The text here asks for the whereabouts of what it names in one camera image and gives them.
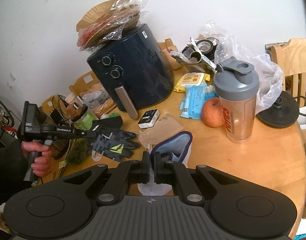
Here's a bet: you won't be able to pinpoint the basket of tools and tape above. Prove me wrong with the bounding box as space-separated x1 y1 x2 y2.
170 37 219 76

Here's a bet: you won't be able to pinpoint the green net bag of fruit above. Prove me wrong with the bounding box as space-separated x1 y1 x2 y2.
67 139 92 164

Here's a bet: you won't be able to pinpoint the clear shaker bottle grey lid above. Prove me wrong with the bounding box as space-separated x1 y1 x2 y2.
213 57 260 143

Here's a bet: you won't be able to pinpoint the small black white box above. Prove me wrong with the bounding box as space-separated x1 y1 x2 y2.
138 109 160 129

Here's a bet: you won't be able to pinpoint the brown paper piece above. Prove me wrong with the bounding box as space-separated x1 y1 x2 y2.
137 113 183 149

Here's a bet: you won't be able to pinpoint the dark blue air fryer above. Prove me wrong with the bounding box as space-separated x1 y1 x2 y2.
87 24 174 120

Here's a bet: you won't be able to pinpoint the red apple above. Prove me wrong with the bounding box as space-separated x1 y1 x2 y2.
201 98 225 128

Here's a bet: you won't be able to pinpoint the yellow wet wipes pack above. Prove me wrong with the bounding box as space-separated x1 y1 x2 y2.
174 73 210 93

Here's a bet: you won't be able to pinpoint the green label jar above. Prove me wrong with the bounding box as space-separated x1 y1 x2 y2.
72 105 98 131

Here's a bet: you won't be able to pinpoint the blue snack packets pile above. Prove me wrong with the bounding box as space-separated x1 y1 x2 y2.
179 83 218 119

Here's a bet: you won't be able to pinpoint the black patterned glove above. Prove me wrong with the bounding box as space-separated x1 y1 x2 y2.
90 115 140 162

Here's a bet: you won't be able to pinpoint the black kettle base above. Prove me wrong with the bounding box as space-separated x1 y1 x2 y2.
257 91 299 128

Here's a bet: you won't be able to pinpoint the white knit sock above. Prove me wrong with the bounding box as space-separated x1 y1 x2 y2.
138 131 193 196

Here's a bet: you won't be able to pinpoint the paper liners in plastic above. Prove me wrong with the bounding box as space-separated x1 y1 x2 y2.
76 0 148 51

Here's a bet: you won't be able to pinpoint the wooden chair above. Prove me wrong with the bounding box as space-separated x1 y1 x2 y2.
270 38 306 107

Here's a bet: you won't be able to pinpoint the person left hand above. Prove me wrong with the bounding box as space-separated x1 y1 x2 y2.
21 141 54 178

